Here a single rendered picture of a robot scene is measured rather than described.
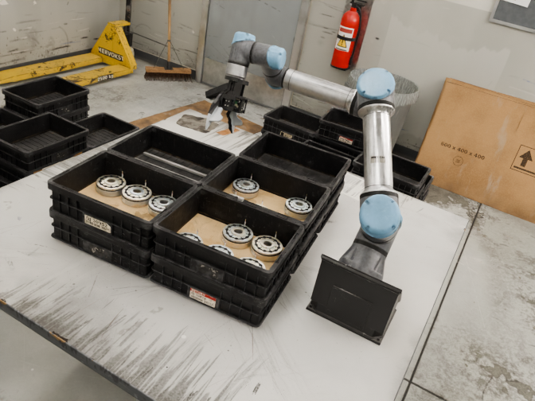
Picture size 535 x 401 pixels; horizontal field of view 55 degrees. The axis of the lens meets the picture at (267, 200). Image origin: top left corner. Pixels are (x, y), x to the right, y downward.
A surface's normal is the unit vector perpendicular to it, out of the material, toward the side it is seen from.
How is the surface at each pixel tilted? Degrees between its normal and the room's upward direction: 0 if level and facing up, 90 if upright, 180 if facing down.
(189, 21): 90
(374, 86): 40
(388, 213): 54
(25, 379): 0
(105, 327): 0
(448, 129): 78
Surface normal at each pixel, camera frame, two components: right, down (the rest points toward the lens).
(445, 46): -0.48, 0.39
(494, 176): -0.42, 0.15
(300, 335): 0.17, -0.84
